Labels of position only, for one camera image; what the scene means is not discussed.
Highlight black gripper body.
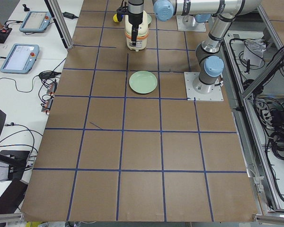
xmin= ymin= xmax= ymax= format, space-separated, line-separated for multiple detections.
xmin=128 ymin=11 xmax=142 ymax=27

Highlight white rice cooker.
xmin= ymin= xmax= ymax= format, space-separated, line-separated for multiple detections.
xmin=125 ymin=10 xmax=149 ymax=52

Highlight green plate near arm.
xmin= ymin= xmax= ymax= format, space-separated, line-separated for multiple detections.
xmin=129 ymin=71 xmax=158 ymax=94

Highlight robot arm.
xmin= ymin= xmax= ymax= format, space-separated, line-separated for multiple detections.
xmin=152 ymin=0 xmax=261 ymax=95

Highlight green plate near potato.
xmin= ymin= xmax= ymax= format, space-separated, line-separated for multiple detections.
xmin=147 ymin=14 xmax=152 ymax=25

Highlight yellow toy potato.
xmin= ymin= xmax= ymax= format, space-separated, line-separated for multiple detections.
xmin=113 ymin=14 xmax=121 ymax=23

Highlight black power adapter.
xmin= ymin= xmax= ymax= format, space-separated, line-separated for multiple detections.
xmin=62 ymin=12 xmax=78 ymax=19

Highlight teach pendant far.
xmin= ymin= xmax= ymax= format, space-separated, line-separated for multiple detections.
xmin=19 ymin=11 xmax=52 ymax=33

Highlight teach pendant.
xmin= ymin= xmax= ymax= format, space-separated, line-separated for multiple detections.
xmin=0 ymin=44 xmax=40 ymax=74
xmin=19 ymin=11 xmax=52 ymax=33

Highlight teach pendant near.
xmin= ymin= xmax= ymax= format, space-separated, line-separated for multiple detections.
xmin=0 ymin=44 xmax=40 ymax=74

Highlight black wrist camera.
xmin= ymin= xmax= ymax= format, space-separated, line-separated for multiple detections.
xmin=116 ymin=6 xmax=128 ymax=22

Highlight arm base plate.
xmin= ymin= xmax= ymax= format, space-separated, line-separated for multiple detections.
xmin=184 ymin=72 xmax=224 ymax=102
xmin=176 ymin=15 xmax=207 ymax=32

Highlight aluminium frame post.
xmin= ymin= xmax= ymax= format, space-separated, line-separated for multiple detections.
xmin=44 ymin=0 xmax=74 ymax=50

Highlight coiled black cables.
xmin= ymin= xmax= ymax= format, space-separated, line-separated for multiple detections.
xmin=262 ymin=99 xmax=284 ymax=161

